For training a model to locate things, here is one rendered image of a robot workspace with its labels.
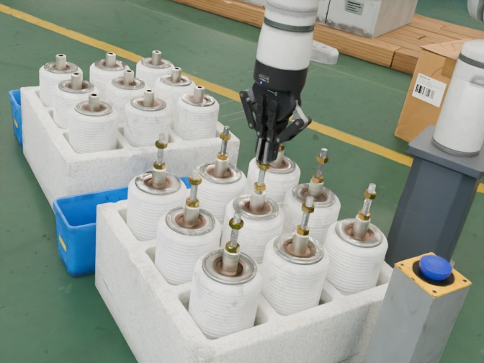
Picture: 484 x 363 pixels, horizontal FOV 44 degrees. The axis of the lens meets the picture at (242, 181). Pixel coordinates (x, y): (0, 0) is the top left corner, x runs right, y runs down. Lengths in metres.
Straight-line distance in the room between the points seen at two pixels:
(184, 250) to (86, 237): 0.30
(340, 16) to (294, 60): 2.05
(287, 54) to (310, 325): 0.38
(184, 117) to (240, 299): 0.60
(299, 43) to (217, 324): 0.39
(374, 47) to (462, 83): 1.60
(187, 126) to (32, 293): 0.47
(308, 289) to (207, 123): 0.56
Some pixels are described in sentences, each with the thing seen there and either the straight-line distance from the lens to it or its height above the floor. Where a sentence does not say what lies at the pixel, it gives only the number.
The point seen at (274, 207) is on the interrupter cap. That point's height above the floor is 0.25.
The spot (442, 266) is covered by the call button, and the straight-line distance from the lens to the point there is 0.79.
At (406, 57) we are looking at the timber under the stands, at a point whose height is 0.06.
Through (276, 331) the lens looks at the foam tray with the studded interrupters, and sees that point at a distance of 0.84.
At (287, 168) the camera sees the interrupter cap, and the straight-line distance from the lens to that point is 1.09.
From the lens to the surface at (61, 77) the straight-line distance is 1.42.
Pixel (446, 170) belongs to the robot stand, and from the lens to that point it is 1.19.
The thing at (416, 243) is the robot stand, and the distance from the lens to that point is 1.27.
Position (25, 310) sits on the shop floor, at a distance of 1.13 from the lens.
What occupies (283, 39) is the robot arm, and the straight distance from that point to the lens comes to 0.81.
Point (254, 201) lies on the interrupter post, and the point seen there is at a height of 0.27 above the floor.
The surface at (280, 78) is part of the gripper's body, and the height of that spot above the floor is 0.48.
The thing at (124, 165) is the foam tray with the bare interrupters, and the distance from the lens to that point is 1.24.
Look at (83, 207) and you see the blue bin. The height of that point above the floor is 0.09.
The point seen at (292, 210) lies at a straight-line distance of 1.00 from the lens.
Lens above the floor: 0.75
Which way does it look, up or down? 29 degrees down
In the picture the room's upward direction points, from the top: 9 degrees clockwise
